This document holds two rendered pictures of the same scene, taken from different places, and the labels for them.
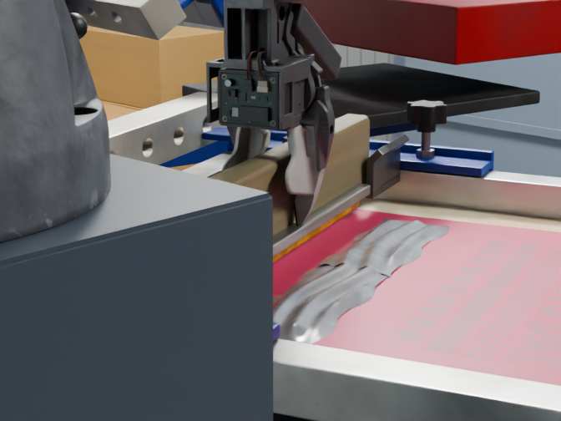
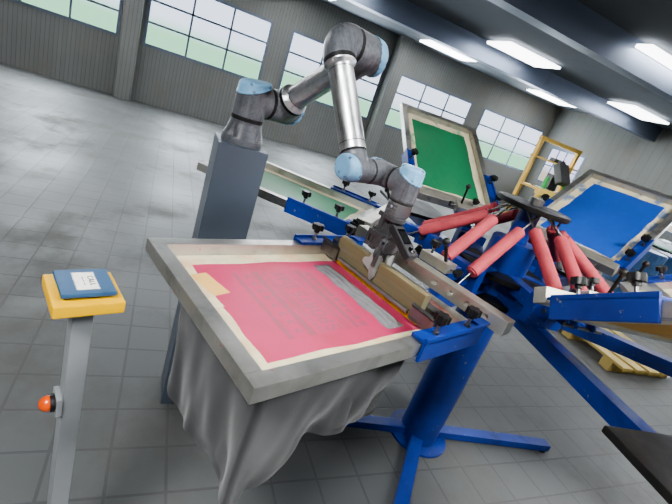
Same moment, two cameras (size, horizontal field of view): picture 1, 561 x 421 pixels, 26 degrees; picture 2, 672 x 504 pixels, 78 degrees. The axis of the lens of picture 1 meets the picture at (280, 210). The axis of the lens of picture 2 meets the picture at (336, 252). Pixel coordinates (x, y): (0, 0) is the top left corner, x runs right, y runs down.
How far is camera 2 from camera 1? 178 cm
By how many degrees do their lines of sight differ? 102
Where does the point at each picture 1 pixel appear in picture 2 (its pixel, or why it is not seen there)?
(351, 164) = (406, 297)
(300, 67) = (376, 233)
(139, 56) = not seen: outside the picture
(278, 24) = (385, 224)
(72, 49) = (235, 131)
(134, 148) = (444, 287)
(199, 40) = not seen: outside the picture
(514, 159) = not seen: outside the picture
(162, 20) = (537, 296)
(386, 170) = (420, 319)
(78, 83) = (235, 134)
